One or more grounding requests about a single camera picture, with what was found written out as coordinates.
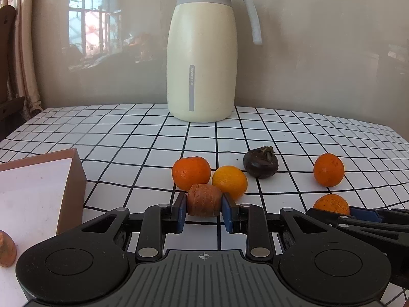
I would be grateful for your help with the dark brown wrinkled fruit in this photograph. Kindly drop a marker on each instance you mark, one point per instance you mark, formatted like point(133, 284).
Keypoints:
point(260, 163)

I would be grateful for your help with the brown cardboard box lid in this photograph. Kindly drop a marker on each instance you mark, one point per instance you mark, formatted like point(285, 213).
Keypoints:
point(35, 198)

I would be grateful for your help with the orange mandarin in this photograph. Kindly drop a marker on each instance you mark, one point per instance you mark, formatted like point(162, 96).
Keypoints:
point(329, 169)
point(331, 203)
point(191, 172)

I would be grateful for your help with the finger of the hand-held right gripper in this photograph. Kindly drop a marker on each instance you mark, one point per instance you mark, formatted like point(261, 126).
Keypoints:
point(367, 230)
point(366, 214)

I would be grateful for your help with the wooden sofa with orange cushion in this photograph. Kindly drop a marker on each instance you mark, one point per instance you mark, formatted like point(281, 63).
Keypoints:
point(6, 70)

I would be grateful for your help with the beige embroidered curtain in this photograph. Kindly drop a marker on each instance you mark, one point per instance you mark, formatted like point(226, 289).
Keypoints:
point(25, 38)

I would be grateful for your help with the yellow-orange mandarin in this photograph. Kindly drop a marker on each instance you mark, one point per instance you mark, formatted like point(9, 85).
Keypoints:
point(231, 180)

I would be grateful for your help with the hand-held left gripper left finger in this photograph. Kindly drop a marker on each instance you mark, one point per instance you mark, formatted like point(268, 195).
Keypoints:
point(182, 212)

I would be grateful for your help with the cream thermos jug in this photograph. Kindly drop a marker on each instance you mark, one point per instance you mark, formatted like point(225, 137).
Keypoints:
point(201, 54)

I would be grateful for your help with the white checked tablecloth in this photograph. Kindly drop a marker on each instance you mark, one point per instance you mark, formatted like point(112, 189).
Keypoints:
point(127, 128)

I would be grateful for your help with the reddish brown fruit chunk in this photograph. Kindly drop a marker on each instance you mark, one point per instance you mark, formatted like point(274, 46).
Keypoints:
point(204, 200)

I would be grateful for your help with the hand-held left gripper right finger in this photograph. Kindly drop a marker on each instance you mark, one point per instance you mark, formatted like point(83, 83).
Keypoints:
point(227, 214)

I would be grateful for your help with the brown dried fruit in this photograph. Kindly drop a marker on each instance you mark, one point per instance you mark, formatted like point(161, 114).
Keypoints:
point(6, 249)

